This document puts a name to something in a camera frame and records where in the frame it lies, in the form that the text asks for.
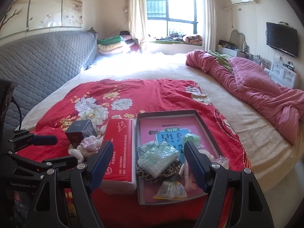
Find cream teddy bear pink dress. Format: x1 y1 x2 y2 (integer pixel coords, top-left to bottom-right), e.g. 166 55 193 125
68 135 102 163

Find clear bag brown contents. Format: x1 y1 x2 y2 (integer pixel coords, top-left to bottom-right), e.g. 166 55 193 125
214 156 229 170

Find green sponge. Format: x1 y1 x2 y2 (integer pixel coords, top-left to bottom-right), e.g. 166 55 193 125
182 133 201 148

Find yellow white snack packet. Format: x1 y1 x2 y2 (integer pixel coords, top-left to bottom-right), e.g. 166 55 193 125
153 181 188 201

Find green white tissue packet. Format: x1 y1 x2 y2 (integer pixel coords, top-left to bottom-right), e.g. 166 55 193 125
137 141 179 173

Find leopard print scarf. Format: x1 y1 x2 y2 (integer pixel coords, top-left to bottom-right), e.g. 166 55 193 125
135 160 182 183

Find cream teddy bear purple dress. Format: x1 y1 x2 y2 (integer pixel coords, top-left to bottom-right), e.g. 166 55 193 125
198 149 214 162

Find pink roll package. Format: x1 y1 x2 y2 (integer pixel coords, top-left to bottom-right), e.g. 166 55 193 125
179 161 197 191

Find red tissue pack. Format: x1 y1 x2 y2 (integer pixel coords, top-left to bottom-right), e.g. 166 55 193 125
100 118 137 195

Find pink book tray box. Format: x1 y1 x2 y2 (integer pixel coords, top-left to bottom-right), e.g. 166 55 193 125
135 110 229 205

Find dark square gift box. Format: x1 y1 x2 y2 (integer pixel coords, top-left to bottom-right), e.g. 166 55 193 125
65 120 97 148

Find beige bed sheet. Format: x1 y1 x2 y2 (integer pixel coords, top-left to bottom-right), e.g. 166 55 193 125
22 53 303 192

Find grey quilted headboard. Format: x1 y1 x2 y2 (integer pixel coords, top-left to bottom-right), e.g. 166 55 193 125
1 29 98 130

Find pink quilted comforter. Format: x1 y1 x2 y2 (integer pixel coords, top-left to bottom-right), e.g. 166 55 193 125
186 50 303 145

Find white drawer cabinet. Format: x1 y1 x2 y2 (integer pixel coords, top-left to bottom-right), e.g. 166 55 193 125
269 61 300 89

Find clothes pile on windowsill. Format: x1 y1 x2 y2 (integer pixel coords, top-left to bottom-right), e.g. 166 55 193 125
151 33 203 45

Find stack of folded blankets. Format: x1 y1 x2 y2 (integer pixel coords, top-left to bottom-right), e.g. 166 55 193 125
97 31 140 56

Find heart shaped mirror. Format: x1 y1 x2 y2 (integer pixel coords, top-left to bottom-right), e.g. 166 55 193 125
229 29 248 52

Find left cream curtain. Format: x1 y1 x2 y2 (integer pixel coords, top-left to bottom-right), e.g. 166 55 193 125
128 0 148 47

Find cream curtain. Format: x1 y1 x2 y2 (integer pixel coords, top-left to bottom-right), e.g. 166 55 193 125
203 0 217 51
128 0 148 47

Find right cream curtain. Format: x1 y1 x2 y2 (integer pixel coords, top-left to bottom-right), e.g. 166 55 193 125
203 0 217 51

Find black cable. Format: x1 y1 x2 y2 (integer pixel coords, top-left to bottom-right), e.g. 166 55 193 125
11 99 23 131

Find floral wall painting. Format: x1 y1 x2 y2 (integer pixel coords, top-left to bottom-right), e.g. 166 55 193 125
1 0 82 38

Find wall mounted black television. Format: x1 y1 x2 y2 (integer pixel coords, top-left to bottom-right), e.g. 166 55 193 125
266 22 299 58

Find window with dark frame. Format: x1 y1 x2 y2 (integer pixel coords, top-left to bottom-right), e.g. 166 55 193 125
146 0 197 38

